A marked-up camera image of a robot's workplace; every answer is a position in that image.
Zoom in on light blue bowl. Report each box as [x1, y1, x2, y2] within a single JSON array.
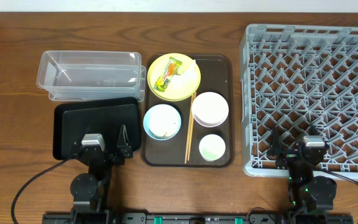
[[143, 104, 181, 141]]

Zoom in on white green cup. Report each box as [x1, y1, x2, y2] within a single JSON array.
[[199, 134, 226, 162]]

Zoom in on pink white bowl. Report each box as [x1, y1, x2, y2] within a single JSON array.
[[191, 91, 229, 128]]

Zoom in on green orange snack wrapper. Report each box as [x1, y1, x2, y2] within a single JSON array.
[[154, 57, 182, 92]]

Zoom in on white tissue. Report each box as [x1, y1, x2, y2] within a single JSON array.
[[172, 60, 197, 90]]

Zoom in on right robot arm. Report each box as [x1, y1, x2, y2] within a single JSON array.
[[267, 128, 337, 223]]

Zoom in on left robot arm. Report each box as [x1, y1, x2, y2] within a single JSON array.
[[68, 125, 133, 223]]

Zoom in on black waste tray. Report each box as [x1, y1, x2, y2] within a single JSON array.
[[53, 97, 141, 160]]

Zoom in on grey dishwasher rack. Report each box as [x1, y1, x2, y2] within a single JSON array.
[[239, 24, 358, 180]]

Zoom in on lower clear plastic bin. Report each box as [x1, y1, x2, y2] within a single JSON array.
[[48, 65, 147, 102]]

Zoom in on clear plastic bin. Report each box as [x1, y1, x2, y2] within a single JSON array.
[[37, 50, 142, 92], [48, 65, 147, 102]]

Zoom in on yellow plate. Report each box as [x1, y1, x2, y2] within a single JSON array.
[[147, 53, 201, 101]]

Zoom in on dark brown serving tray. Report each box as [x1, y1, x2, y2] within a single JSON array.
[[140, 54, 235, 168]]

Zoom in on upper clear plastic bin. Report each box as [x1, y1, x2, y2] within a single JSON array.
[[37, 50, 142, 92]]

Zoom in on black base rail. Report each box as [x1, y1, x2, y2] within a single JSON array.
[[41, 212, 354, 224]]

